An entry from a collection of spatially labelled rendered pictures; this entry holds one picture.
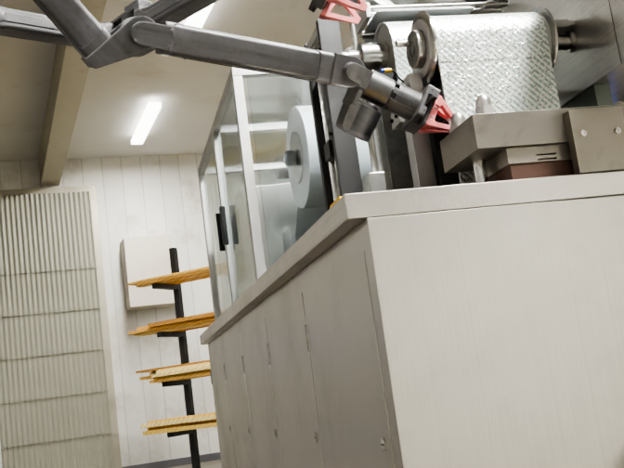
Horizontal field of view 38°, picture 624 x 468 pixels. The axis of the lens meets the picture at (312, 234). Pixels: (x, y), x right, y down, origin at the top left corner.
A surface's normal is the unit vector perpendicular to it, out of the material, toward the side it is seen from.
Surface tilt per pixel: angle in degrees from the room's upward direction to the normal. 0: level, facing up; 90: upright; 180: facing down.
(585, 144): 90
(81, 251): 90
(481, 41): 90
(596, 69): 90
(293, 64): 115
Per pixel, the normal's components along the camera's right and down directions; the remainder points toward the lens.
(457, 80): 0.21, -0.20
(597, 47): -0.97, 0.09
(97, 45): 0.31, 0.23
